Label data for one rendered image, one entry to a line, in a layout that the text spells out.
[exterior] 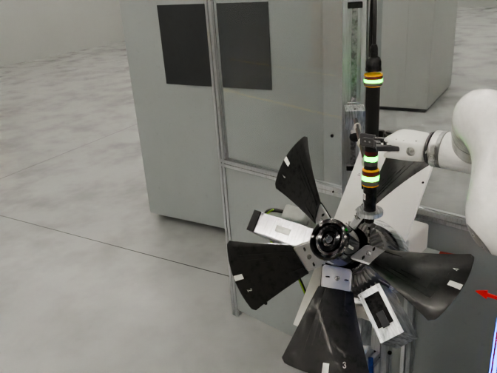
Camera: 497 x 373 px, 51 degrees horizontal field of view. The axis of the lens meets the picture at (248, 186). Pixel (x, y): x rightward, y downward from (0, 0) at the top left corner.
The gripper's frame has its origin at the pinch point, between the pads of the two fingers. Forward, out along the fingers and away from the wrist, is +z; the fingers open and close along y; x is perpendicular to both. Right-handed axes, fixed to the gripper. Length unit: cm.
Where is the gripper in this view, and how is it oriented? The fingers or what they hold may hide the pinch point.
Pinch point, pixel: (372, 138)
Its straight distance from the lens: 134.2
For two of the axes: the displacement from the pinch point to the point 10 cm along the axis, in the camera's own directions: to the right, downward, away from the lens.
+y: 6.6, -3.2, 6.7
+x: -0.6, -9.2, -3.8
